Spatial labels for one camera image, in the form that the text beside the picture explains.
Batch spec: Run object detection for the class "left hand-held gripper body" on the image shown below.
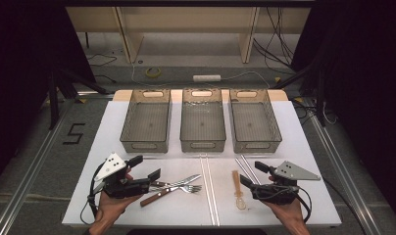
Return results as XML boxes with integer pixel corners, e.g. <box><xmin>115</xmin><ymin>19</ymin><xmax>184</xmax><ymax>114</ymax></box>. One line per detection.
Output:
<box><xmin>93</xmin><ymin>152</ymin><xmax>151</xmax><ymax>199</ymax></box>

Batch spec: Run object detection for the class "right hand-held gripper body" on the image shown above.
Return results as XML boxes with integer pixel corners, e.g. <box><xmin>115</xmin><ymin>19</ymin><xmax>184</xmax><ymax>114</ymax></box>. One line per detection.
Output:
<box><xmin>250</xmin><ymin>161</ymin><xmax>322</xmax><ymax>206</ymax></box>

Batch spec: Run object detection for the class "wooden handled fork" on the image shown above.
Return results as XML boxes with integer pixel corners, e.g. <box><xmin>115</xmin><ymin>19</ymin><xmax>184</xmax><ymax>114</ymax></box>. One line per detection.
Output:
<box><xmin>150</xmin><ymin>180</ymin><xmax>203</xmax><ymax>194</ymax></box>
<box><xmin>139</xmin><ymin>184</ymin><xmax>203</xmax><ymax>208</ymax></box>

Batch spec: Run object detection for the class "wooden spoon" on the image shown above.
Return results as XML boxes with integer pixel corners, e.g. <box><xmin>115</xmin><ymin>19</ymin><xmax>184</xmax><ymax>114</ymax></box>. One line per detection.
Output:
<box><xmin>231</xmin><ymin>169</ymin><xmax>248</xmax><ymax>211</ymax></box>

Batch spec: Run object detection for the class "metal chopstick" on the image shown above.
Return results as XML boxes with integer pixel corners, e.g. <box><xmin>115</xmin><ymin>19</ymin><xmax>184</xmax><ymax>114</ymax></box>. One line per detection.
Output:
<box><xmin>234</xmin><ymin>158</ymin><xmax>253</xmax><ymax>186</ymax></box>
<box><xmin>240</xmin><ymin>154</ymin><xmax>261</xmax><ymax>186</ymax></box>

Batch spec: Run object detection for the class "transparent grey plastic bin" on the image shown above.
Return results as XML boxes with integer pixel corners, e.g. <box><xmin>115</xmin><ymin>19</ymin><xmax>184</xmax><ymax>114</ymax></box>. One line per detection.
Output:
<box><xmin>228</xmin><ymin>88</ymin><xmax>283</xmax><ymax>155</ymax></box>
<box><xmin>120</xmin><ymin>88</ymin><xmax>173</xmax><ymax>155</ymax></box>
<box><xmin>179</xmin><ymin>88</ymin><xmax>227</xmax><ymax>154</ymax></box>

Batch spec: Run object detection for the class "person's left hand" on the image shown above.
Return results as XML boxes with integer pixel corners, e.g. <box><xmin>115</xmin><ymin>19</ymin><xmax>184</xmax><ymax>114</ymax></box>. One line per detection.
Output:
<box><xmin>97</xmin><ymin>191</ymin><xmax>144</xmax><ymax>225</ymax></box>

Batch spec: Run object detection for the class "person's right hand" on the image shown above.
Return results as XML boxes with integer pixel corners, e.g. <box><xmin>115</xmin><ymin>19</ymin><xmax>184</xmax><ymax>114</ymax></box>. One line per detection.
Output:
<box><xmin>263</xmin><ymin>197</ymin><xmax>307</xmax><ymax>226</ymax></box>

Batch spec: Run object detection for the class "black metal stand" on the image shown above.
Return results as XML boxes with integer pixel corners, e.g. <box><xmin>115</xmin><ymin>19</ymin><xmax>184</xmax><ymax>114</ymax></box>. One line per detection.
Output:
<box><xmin>47</xmin><ymin>68</ymin><xmax>109</xmax><ymax>131</ymax></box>
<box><xmin>271</xmin><ymin>62</ymin><xmax>327</xmax><ymax>128</ymax></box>

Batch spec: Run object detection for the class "yellow tape roll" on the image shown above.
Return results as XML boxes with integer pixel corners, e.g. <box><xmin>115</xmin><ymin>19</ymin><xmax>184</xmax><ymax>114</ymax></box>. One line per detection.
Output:
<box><xmin>144</xmin><ymin>66</ymin><xmax>162</xmax><ymax>79</ymax></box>

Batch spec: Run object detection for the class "white power strip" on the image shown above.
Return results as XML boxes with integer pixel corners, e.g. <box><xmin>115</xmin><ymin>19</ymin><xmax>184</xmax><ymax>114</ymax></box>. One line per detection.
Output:
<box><xmin>192</xmin><ymin>74</ymin><xmax>223</xmax><ymax>83</ymax></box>

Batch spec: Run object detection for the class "right black curtain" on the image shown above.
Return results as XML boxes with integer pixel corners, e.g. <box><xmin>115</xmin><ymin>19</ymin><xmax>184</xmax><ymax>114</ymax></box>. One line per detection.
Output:
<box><xmin>290</xmin><ymin>0</ymin><xmax>396</xmax><ymax>226</ymax></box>

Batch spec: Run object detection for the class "black curtain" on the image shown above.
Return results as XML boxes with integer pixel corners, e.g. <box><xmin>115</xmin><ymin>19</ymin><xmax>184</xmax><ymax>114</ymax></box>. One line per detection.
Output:
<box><xmin>0</xmin><ymin>0</ymin><xmax>97</xmax><ymax>190</ymax></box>
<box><xmin>290</xmin><ymin>0</ymin><xmax>396</xmax><ymax>226</ymax></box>

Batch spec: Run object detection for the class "left black curtain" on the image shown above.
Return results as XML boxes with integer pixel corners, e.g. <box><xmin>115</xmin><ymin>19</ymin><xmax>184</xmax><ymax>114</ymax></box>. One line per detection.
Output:
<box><xmin>0</xmin><ymin>0</ymin><xmax>97</xmax><ymax>190</ymax></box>

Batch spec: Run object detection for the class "beige wooden desk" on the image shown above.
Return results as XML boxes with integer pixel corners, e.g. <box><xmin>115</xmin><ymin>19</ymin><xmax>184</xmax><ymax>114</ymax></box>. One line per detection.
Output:
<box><xmin>66</xmin><ymin>6</ymin><xmax>312</xmax><ymax>65</ymax></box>

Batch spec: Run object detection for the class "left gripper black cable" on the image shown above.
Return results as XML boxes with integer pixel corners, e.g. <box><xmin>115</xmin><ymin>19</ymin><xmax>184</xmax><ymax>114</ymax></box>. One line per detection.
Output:
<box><xmin>79</xmin><ymin>162</ymin><xmax>106</xmax><ymax>226</ymax></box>

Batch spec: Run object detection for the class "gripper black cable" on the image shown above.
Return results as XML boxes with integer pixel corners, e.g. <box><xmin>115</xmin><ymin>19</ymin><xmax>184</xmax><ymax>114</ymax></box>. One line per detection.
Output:
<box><xmin>295</xmin><ymin>185</ymin><xmax>313</xmax><ymax>224</ymax></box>
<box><xmin>79</xmin><ymin>162</ymin><xmax>106</xmax><ymax>226</ymax></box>

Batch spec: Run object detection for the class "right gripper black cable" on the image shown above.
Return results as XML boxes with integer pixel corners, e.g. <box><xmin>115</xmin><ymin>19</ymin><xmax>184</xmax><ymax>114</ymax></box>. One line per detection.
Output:
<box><xmin>295</xmin><ymin>185</ymin><xmax>313</xmax><ymax>224</ymax></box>

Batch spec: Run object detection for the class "long black floor cable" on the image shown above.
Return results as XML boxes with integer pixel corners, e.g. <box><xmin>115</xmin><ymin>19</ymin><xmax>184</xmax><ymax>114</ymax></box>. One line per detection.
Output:
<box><xmin>322</xmin><ymin>175</ymin><xmax>367</xmax><ymax>235</ymax></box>

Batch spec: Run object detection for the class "aluminium floor rail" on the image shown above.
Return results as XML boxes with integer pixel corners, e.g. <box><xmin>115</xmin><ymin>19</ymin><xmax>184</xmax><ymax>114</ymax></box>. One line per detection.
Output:
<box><xmin>303</xmin><ymin>97</ymin><xmax>381</xmax><ymax>235</ymax></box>
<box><xmin>0</xmin><ymin>97</ymin><xmax>76</xmax><ymax>235</ymax></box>

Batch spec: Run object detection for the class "thin black floor cable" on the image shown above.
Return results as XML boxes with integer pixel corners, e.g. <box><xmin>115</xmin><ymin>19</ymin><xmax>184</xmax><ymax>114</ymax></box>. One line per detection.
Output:
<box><xmin>86</xmin><ymin>53</ymin><xmax>118</xmax><ymax>84</ymax></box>

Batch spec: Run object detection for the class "bundle of black cables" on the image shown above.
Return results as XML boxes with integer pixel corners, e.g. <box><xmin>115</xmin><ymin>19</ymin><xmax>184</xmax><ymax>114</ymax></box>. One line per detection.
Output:
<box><xmin>253</xmin><ymin>7</ymin><xmax>297</xmax><ymax>71</ymax></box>

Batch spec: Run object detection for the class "black frame bar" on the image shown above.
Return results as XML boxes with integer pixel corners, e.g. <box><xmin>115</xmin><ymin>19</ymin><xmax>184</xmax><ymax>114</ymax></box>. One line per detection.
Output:
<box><xmin>55</xmin><ymin>0</ymin><xmax>318</xmax><ymax>8</ymax></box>

